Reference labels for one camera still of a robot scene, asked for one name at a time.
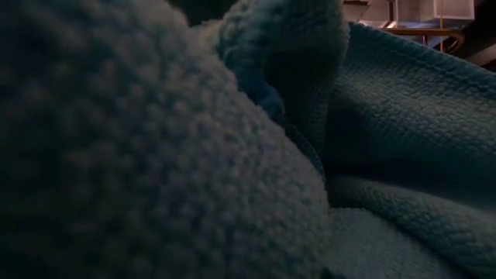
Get light blue microfiber towel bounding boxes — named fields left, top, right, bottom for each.
left=215, top=0, right=351, bottom=129

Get grey-blue microfiber towel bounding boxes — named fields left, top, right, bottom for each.
left=0, top=0, right=332, bottom=279

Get teal microfiber towel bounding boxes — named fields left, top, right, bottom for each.
left=270, top=21, right=496, bottom=279

